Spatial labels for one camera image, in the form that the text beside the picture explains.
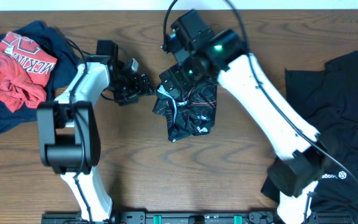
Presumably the black printed cycling jersey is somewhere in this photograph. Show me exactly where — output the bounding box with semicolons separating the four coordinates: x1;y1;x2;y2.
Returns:
152;80;218;142

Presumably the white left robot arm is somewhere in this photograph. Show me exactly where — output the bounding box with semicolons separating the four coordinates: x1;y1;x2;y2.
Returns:
37;40;154;223

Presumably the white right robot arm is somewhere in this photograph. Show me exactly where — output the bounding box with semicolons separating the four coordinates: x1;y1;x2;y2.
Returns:
154;10;328;223

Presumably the navy blue t-shirt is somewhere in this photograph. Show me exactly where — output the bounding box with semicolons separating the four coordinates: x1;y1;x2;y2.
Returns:
0;21;79;134

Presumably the red printed t-shirt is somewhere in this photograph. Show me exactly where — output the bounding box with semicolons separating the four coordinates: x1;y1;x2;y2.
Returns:
0;32;57;113

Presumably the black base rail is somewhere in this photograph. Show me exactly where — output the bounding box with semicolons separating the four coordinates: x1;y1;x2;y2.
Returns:
41;212;354;224

